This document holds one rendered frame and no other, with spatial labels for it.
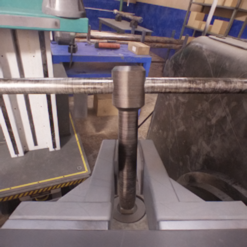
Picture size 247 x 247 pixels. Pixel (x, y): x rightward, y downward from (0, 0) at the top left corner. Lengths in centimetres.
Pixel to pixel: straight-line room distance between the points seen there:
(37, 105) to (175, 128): 107
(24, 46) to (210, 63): 101
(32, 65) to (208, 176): 108
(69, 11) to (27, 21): 17
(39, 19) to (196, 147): 77
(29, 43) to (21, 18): 29
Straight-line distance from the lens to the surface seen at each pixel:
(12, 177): 140
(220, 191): 29
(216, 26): 421
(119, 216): 18
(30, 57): 118
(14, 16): 89
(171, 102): 36
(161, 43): 390
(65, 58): 186
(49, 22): 89
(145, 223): 17
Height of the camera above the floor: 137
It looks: 35 degrees down
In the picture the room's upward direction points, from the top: 10 degrees clockwise
